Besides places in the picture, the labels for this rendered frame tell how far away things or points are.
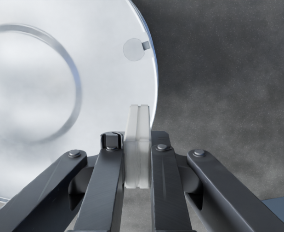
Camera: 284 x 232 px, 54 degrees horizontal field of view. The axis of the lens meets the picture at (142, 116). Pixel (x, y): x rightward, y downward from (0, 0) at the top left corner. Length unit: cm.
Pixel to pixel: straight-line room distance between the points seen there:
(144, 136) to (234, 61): 50
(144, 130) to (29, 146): 20
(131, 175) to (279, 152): 61
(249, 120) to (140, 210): 35
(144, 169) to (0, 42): 21
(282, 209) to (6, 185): 60
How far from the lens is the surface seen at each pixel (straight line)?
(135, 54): 29
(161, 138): 17
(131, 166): 16
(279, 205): 78
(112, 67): 29
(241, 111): 67
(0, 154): 36
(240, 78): 65
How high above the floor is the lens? 60
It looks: 71 degrees down
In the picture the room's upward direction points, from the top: 177 degrees counter-clockwise
